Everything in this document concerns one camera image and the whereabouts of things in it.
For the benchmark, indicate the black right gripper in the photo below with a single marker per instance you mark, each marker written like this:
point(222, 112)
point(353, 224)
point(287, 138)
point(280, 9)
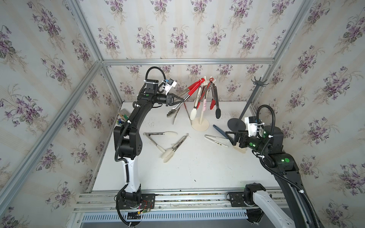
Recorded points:
point(244, 135)

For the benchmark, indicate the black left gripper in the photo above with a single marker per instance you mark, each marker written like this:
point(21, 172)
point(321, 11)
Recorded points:
point(170, 97)

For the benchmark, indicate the steel tongs red handle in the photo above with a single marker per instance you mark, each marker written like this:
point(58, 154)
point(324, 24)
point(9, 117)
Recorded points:
point(187, 93)
point(188, 114)

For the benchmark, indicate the small white steel tongs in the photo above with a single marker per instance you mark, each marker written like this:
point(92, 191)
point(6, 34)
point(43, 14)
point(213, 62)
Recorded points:
point(218, 140)

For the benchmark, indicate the dark grey utensil rack stand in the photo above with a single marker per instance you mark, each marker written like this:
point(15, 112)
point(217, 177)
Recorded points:
point(237, 124)

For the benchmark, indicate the steel tongs white ring large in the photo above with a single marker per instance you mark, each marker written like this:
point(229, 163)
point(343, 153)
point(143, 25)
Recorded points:
point(194, 110)

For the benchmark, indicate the pink cat paw tongs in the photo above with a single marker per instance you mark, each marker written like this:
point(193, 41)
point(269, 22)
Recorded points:
point(204, 100)

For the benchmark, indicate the black silicone tip tongs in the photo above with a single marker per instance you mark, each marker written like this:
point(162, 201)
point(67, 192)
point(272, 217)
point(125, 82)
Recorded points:
point(216, 102)

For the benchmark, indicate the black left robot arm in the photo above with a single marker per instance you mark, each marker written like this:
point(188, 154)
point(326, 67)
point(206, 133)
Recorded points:
point(128, 142)

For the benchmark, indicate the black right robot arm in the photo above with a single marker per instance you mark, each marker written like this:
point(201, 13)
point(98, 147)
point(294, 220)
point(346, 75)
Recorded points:
point(267, 145)

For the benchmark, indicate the cream utensil rack stand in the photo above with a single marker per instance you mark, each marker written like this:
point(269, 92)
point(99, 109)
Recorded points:
point(200, 123)

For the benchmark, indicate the steel tongs white tips open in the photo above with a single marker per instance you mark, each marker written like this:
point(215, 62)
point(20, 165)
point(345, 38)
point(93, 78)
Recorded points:
point(157, 137)

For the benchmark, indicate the steel tongs cream silicone tips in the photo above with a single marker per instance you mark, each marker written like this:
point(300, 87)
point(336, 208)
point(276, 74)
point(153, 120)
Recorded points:
point(169, 153)

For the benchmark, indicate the pink pen holder bucket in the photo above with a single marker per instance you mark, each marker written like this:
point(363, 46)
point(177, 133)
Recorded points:
point(121, 119)

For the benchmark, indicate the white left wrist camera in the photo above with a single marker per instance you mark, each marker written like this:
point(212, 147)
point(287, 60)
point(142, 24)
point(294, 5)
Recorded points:
point(168, 84)

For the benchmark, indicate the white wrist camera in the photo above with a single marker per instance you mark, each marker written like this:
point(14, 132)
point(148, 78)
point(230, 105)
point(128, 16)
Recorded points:
point(254, 126)
point(168, 84)

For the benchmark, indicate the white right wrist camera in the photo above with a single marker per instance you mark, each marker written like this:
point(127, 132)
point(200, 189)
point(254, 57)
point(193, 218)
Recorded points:
point(254, 126)

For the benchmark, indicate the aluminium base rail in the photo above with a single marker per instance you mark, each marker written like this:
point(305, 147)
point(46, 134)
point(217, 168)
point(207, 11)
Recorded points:
point(168, 205)

